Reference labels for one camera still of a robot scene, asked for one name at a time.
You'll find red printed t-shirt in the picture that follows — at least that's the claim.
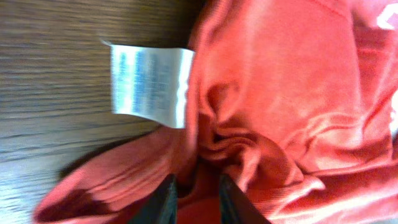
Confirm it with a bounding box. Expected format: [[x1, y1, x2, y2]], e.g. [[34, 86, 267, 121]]
[[33, 0, 397, 223]]

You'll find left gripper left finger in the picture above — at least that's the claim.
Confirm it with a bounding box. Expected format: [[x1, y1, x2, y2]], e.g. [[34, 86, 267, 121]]
[[127, 174, 178, 224]]

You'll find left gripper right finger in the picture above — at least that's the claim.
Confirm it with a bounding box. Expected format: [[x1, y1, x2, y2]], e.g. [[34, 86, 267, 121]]
[[219, 174, 271, 224]]

